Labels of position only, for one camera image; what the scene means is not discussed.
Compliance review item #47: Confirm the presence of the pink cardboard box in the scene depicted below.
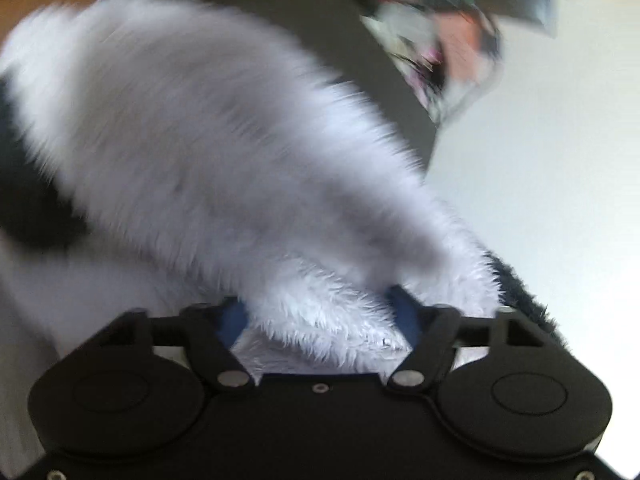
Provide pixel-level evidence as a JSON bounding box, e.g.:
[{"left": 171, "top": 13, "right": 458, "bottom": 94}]
[{"left": 432, "top": 12, "right": 483, "bottom": 81}]

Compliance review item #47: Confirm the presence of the white black fluffy jacket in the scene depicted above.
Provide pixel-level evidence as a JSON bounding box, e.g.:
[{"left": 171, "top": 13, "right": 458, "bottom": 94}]
[{"left": 0, "top": 0, "right": 566, "bottom": 376}]

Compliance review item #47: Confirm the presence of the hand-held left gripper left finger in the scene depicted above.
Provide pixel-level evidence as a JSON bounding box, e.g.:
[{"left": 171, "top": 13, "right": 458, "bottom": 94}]
[{"left": 97, "top": 299, "right": 253, "bottom": 393}]

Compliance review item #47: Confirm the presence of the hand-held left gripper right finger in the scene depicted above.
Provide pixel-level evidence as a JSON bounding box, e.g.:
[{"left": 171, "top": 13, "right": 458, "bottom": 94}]
[{"left": 387, "top": 285, "right": 546, "bottom": 393}]

